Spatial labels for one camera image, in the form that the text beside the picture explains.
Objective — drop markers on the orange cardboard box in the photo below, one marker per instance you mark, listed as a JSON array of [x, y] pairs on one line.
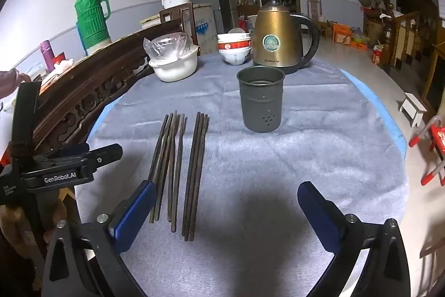
[[341, 33]]

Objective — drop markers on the white cup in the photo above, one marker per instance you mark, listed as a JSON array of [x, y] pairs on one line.
[[252, 24]]

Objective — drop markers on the carved wooden bench back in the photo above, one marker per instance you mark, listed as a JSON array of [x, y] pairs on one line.
[[104, 74]]

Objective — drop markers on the grey fleece cloth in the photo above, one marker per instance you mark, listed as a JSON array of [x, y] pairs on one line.
[[295, 161]]

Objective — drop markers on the red and white chair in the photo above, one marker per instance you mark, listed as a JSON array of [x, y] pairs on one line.
[[434, 144]]

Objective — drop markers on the dark wooden chair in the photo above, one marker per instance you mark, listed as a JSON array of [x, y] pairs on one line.
[[187, 22]]

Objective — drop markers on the small white stool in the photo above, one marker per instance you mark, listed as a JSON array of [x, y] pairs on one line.
[[413, 107]]

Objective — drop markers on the red cup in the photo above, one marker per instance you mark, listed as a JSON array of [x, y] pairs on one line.
[[59, 58]]

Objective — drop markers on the clear plastic bag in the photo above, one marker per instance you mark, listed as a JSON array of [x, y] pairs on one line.
[[163, 44]]

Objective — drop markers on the white plastic basin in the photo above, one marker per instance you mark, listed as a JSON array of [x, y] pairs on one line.
[[173, 69]]

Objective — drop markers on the blue mat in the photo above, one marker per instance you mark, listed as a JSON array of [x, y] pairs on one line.
[[386, 109]]

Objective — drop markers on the red rimmed white bowl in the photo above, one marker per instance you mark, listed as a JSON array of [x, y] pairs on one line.
[[233, 44]]

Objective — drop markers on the row of dark chopsticks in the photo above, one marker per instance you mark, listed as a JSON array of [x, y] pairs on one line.
[[194, 178]]

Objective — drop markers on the wooden stair railing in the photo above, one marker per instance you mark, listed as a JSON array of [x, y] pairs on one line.
[[413, 36]]

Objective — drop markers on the grey metal utensil holder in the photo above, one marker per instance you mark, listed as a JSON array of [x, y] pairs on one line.
[[260, 102]]

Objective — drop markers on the white chest freezer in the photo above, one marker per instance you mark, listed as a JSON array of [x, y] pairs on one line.
[[205, 25]]

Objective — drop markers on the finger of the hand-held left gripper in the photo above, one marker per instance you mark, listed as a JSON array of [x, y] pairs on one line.
[[69, 150], [106, 156]]

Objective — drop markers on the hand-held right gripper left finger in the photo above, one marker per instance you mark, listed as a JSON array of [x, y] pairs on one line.
[[136, 210]]

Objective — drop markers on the gold electric kettle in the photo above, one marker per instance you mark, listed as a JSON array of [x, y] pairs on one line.
[[278, 36]]

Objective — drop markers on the purple bottle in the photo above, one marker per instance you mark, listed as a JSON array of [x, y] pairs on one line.
[[47, 55]]

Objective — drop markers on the green thermos jug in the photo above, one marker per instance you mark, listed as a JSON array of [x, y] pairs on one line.
[[92, 22]]

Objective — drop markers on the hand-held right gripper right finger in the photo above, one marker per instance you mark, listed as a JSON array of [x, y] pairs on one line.
[[318, 215]]

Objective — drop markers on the red wooden chair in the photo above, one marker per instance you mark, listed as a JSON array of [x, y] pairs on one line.
[[314, 8]]

